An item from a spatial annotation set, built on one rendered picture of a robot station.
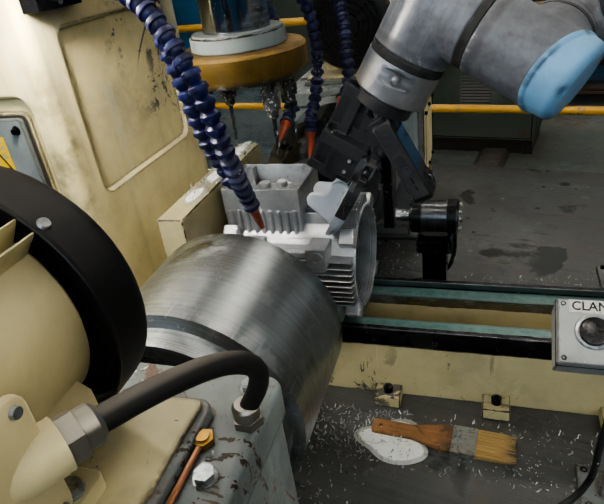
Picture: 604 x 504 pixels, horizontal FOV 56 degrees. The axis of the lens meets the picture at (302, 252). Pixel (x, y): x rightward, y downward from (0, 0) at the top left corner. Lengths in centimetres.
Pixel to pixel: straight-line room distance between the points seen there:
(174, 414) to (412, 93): 43
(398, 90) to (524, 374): 46
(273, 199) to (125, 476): 51
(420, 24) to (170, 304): 38
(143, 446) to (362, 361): 55
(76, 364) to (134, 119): 61
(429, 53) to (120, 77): 46
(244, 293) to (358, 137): 26
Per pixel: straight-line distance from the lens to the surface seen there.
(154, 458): 40
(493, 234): 138
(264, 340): 54
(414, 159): 72
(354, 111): 71
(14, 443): 26
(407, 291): 96
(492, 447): 87
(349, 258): 80
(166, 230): 79
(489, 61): 63
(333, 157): 72
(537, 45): 62
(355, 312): 85
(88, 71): 84
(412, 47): 65
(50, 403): 35
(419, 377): 91
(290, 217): 82
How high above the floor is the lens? 146
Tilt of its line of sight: 29 degrees down
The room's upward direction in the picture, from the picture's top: 8 degrees counter-clockwise
